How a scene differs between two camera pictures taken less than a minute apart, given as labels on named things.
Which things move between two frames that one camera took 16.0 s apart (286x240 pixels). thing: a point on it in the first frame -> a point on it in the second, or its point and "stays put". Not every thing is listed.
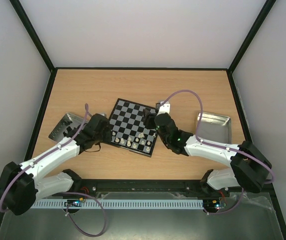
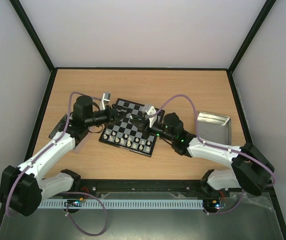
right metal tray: (215, 128) stays put
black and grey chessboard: (128, 130) stays put
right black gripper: (149, 120) -> (146, 124)
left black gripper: (108, 136) -> (112, 114)
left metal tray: (68, 120) stays put
